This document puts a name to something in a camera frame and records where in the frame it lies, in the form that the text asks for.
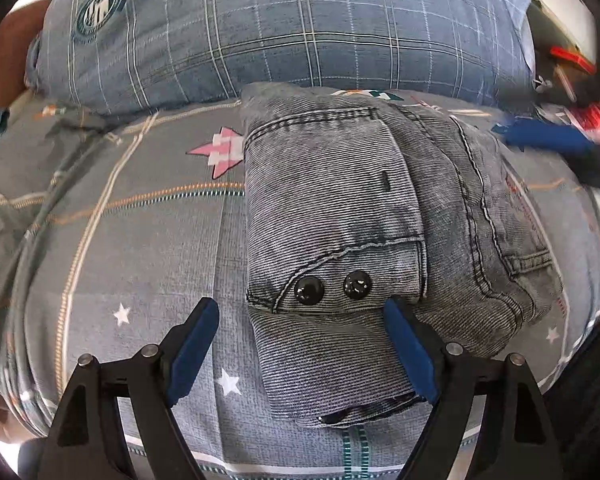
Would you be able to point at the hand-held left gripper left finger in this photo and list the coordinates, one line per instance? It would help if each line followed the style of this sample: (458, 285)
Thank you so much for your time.
(195, 350)

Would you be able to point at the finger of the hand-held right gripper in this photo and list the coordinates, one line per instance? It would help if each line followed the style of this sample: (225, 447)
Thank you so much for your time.
(545, 136)

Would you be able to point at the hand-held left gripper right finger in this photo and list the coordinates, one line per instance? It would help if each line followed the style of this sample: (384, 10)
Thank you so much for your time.
(410, 350)

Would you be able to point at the grey denim pants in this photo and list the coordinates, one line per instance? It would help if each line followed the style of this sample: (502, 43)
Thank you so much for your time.
(330, 200)

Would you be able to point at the red plastic object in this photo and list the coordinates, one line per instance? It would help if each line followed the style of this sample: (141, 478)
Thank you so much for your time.
(572, 59)

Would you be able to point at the grey printed bed blanket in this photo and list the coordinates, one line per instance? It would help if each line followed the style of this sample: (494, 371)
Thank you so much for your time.
(145, 240)

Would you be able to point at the blue plaid pillow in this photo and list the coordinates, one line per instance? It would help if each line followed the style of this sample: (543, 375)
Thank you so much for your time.
(280, 25)

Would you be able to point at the brown wooden headboard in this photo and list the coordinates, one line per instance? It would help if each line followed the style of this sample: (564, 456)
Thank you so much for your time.
(10, 50)

